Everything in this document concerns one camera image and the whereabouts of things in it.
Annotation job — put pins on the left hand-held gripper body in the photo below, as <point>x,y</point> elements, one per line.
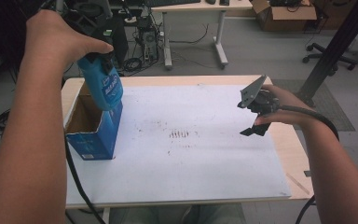
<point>88,9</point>

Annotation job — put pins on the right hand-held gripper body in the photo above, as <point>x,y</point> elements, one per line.
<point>262,101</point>

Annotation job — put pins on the blue plastic bottle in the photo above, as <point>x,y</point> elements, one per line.
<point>105,85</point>

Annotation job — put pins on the blue cardboard box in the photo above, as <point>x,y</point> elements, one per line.
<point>104,137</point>

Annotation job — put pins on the person's right hand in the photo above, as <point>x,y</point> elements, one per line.
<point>287,107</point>

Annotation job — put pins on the person's left hand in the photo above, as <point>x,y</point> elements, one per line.
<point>56,40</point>

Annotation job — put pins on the black computer tower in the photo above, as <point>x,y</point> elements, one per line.
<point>119,37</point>

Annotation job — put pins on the small black computer case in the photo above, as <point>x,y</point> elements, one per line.
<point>148,39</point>

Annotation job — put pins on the black table clip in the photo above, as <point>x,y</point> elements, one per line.
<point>307,173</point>

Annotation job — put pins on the grey floor mat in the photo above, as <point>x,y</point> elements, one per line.
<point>326,118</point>

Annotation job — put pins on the white table mat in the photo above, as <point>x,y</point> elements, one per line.
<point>186,161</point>

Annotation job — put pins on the black office chair base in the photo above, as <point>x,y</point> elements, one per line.
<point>326,56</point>

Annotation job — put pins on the black keyboard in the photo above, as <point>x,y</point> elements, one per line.
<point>172,2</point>

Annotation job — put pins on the brown cardboard box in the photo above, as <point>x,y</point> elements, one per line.
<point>279,15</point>

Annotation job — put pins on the dark curtain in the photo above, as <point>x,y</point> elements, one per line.
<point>3,37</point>

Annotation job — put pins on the white-framed wooden desk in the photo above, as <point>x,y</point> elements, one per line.
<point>195,6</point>

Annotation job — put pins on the black computer mouse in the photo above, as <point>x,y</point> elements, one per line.
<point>210,1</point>

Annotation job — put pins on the person's legs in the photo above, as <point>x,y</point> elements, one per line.
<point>167,216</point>

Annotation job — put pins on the white table leg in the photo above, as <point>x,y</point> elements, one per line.
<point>106,216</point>

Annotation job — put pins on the black metal post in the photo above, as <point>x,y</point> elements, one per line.
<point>332,53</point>

